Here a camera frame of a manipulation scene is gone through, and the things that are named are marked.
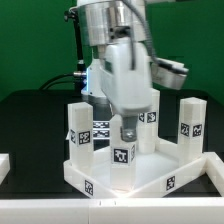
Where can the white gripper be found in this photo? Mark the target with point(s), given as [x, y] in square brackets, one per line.
[129, 91]

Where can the white desk top tray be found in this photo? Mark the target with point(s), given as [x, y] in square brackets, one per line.
[156, 174]

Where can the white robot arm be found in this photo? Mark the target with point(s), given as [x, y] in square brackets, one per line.
[117, 32]

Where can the white block far left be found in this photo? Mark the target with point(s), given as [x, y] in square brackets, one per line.
[4, 166]

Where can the white marker base plate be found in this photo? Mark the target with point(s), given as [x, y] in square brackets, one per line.
[101, 130]

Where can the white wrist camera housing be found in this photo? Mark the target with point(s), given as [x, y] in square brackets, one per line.
[172, 76]

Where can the white right wall bar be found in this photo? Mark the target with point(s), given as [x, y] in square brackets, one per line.
[215, 171]

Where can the white wall bar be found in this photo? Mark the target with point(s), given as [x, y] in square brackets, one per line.
[215, 171]
[113, 211]

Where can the white front wall bar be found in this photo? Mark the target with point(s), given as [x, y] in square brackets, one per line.
[113, 211]

